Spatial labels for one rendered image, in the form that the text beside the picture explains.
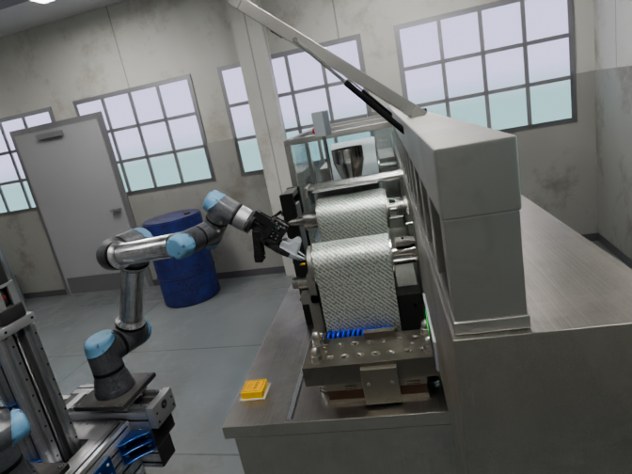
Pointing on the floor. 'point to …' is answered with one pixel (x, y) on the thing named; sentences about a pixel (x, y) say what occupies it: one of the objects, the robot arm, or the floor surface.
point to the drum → (203, 290)
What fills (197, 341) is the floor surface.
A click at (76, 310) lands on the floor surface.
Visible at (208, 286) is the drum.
